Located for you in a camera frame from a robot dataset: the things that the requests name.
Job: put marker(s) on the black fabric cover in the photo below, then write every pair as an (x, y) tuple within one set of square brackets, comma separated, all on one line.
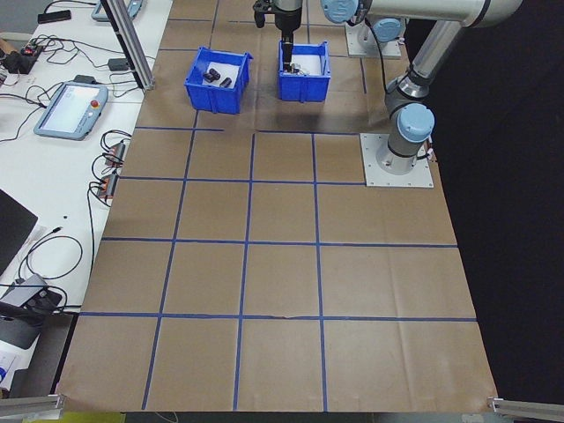
[(520, 220)]

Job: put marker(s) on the white square base plate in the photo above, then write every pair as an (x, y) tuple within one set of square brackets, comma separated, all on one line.
[(354, 48), (372, 178)]

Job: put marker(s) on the aluminium profile post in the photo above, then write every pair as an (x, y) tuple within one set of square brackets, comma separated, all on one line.
[(130, 48)]

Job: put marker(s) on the white foam bin liner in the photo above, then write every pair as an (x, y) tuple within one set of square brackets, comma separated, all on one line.
[(229, 68), (310, 64)]

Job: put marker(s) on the black red electronics board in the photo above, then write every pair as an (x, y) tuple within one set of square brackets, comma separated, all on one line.
[(26, 53)]

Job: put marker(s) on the grey blue teach pendant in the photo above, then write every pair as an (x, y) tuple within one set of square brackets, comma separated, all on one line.
[(66, 112), (99, 11)]

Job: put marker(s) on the black flat phone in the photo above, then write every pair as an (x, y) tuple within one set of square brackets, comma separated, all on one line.
[(54, 17)]

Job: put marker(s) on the white switch block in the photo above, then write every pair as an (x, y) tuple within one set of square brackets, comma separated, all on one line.
[(298, 69)]

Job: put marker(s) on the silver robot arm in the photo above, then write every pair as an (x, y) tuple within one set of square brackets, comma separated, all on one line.
[(390, 28), (434, 50)]

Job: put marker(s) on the black orange usb hub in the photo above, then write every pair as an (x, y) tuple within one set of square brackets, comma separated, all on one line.
[(114, 152), (108, 188)]

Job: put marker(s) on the blue plastic battery bin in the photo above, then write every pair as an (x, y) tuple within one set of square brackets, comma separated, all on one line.
[(211, 99)]

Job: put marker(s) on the dark grey stand base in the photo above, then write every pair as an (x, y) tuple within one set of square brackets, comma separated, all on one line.
[(15, 332)]

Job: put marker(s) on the grey docking hub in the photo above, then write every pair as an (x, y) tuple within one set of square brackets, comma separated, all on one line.
[(22, 288)]

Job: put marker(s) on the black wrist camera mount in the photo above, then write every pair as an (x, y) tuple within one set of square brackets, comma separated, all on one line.
[(262, 11)]

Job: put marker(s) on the black laptop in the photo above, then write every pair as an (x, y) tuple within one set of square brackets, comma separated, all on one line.
[(11, 229)]

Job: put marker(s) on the black plug adapter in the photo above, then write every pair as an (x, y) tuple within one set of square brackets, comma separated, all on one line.
[(46, 302)]

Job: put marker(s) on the blue plastic button bin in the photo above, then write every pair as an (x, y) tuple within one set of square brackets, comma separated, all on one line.
[(304, 88)]

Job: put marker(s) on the black cylindrical battery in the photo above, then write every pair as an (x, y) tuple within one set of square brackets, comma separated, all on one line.
[(226, 82), (207, 76), (216, 75)]

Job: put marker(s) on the white side table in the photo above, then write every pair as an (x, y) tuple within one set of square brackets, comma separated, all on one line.
[(66, 180)]

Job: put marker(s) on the aluminium profile bar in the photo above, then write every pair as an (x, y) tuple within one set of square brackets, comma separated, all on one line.
[(31, 403), (526, 407)]

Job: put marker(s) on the black power adapter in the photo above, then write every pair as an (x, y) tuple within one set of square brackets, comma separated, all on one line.
[(118, 65)]

